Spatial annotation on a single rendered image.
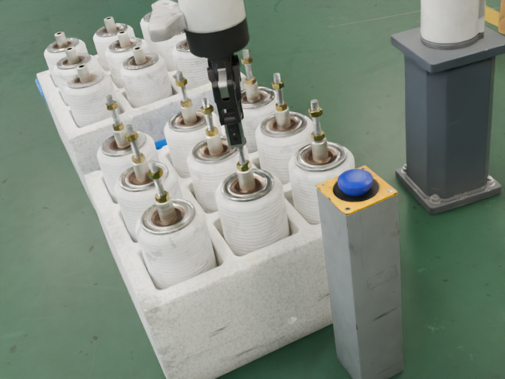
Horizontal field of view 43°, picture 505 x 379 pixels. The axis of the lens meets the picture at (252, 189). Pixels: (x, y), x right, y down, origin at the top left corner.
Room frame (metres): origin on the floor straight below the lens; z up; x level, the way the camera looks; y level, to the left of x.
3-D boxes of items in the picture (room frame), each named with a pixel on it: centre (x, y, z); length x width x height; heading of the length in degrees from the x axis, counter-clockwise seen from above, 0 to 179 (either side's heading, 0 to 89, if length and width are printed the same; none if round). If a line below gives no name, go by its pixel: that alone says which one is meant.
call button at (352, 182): (0.60, -0.12, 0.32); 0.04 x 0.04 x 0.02
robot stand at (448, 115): (0.99, -0.37, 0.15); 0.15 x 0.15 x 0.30; 10
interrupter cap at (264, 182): (0.74, 0.01, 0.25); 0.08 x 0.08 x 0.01
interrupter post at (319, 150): (0.78, -0.11, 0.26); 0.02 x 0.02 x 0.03
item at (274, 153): (0.89, -0.07, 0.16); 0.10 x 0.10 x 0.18
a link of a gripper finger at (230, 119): (0.69, 0.01, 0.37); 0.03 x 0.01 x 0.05; 176
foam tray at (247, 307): (0.85, 0.04, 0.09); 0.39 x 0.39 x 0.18; 18
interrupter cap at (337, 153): (0.78, -0.11, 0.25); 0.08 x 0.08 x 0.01
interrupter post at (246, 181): (0.74, 0.01, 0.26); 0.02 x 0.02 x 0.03
